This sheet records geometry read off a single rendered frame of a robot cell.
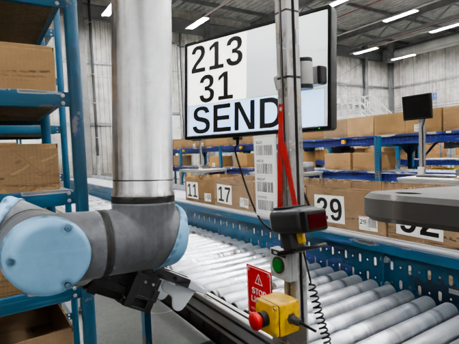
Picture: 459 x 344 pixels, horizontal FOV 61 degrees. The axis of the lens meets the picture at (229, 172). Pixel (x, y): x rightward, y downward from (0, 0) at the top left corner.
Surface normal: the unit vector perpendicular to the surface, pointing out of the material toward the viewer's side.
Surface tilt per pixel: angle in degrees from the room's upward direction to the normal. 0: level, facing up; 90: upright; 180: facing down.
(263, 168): 90
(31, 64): 90
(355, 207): 90
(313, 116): 86
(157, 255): 112
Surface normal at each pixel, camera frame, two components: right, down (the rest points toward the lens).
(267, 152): -0.84, 0.06
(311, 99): -0.61, 0.00
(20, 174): 0.55, 0.04
